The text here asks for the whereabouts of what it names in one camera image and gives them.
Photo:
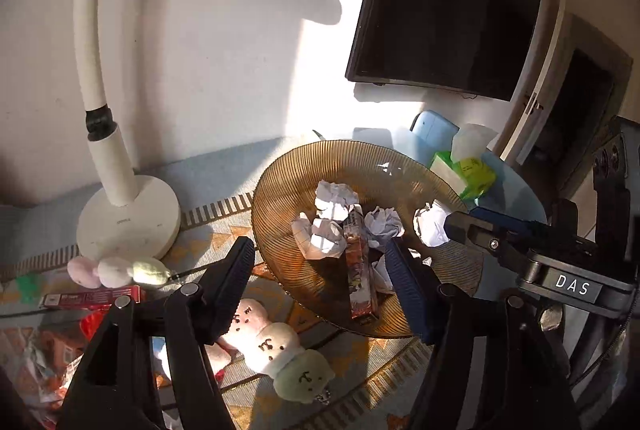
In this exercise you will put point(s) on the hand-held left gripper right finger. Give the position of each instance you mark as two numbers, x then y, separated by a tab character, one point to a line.
406	292

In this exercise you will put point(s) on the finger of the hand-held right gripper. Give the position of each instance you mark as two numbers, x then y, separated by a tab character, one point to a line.
475	235
505	216

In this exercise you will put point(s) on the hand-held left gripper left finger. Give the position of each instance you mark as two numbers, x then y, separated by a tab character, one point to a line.
236	271

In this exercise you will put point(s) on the white paper ball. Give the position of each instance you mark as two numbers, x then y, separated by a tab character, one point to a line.
382	225
336	197
382	275
430	222
320	237

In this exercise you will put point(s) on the amber ribbed glass bowl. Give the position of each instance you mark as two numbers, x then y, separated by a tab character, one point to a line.
295	190

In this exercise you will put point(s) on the long red printed box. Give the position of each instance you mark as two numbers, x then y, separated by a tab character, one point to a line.
361	270
90	297

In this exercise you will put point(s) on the green tissue pack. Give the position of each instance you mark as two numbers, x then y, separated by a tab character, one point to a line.
465	175

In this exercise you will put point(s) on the pastel dango plush with faces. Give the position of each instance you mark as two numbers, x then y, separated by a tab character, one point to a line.
272	345

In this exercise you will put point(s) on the pink white plush toy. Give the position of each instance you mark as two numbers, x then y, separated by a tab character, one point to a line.
220	356

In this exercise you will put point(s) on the light blue case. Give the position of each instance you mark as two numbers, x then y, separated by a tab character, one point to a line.
432	134

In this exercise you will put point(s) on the plain pastel dango plush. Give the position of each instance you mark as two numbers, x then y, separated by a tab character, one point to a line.
120	271

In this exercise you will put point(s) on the white desk lamp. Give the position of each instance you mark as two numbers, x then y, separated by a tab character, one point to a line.
127	220

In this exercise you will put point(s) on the patterned woven tablecloth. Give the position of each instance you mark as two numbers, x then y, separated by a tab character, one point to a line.
310	375

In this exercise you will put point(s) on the cabinet with dark opening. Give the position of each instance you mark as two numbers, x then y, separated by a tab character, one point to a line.
575	109

